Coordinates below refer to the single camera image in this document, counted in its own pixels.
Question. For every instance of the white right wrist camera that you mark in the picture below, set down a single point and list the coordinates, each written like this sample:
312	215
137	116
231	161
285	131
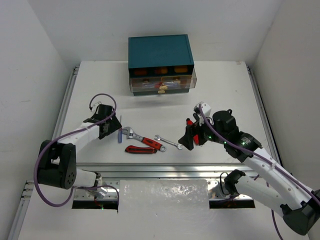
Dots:
201	111

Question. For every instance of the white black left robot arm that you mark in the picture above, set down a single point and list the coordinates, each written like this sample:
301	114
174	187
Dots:
57	166

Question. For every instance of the red handled adjustable wrench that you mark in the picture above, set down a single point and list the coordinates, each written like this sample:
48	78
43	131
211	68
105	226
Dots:
130	134

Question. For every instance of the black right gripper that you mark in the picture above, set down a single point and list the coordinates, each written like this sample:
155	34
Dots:
191	130

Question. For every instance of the teal drawer cabinet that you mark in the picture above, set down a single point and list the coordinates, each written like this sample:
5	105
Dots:
158	56

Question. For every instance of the aluminium rail frame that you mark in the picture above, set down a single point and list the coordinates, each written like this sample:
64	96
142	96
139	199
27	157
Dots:
163	196

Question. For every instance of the chrome open-end wrench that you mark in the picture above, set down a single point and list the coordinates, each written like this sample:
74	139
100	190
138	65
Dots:
177	145

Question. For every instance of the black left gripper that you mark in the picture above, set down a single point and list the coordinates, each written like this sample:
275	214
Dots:
107	127

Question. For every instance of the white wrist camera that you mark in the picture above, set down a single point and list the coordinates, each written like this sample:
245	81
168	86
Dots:
201	111
93	106

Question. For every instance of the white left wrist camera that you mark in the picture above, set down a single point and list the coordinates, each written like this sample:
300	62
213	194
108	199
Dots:
93	106

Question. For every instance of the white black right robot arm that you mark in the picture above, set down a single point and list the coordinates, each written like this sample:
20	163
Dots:
296	203

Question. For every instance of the red black utility knife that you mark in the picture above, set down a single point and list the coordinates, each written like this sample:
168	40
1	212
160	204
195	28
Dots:
140	150

